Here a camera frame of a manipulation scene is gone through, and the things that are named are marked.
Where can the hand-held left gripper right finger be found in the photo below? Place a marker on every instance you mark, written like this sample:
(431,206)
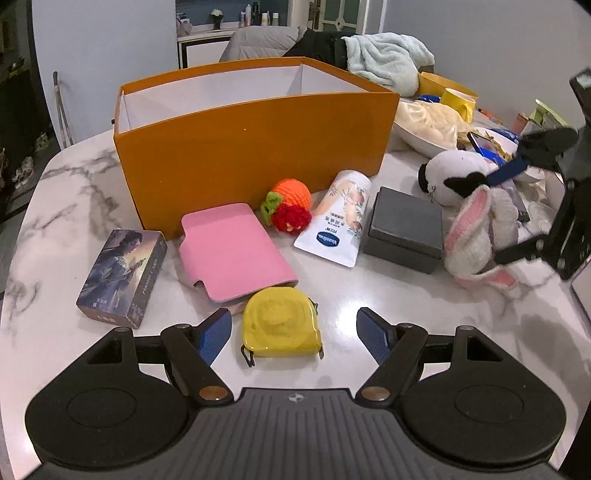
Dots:
(374,334)

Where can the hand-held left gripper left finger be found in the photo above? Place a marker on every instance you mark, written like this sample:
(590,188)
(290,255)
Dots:
(214,334)

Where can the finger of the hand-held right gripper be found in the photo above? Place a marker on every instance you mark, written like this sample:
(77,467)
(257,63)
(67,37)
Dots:
(521,249)
(508,170)

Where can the white and pink crochet bunny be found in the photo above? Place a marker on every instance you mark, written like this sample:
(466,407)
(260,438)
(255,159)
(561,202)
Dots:
(466,230)

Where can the yellow tape measure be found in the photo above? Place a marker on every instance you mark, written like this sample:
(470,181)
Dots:
(277,323)

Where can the pink snap wallet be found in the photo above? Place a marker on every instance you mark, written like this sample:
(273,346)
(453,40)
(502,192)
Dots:
(231,254)

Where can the dark grey box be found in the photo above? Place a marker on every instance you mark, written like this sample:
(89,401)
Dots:
(401,221)

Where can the orange cardboard box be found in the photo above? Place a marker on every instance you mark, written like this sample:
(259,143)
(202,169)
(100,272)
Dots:
(231,152)

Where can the black smartphone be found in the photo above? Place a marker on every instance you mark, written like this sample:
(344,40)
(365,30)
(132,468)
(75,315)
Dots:
(480,144)

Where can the black and white panda plush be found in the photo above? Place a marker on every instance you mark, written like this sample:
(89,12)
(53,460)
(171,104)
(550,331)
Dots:
(448,170)

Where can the white box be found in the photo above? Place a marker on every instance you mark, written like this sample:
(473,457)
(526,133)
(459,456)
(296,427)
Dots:
(582,295)

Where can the yellow mug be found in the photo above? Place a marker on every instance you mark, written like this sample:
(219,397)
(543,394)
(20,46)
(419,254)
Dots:
(455,102)

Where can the printed card box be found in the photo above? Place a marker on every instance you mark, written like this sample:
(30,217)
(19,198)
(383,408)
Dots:
(120,277)

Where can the yellow box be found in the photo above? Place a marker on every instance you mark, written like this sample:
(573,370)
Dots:
(438,83)

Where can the white lotion tube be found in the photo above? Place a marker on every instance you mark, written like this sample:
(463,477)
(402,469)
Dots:
(332,221)

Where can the crochet orange and strawberry toy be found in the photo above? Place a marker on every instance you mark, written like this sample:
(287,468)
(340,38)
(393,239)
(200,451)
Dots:
(288,196)

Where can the light blue fleece blanket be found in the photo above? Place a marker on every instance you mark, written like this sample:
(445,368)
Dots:
(388,60)

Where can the glass panel door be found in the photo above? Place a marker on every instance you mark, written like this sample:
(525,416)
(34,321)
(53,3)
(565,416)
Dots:
(353,14)

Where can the black cloth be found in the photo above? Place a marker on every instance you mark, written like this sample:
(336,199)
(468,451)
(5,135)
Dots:
(323,46)

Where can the white sneaker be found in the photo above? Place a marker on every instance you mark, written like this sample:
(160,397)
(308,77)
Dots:
(24,173)

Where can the metal cane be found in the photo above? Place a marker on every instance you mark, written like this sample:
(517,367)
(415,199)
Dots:
(62,110)

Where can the grey cushion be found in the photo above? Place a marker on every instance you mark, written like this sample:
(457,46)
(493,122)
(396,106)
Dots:
(258,41)

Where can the white cabinet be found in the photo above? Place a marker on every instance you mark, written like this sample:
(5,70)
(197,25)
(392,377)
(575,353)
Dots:
(203,48)

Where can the row of small bottles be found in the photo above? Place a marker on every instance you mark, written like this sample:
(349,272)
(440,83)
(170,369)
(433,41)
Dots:
(259,16)

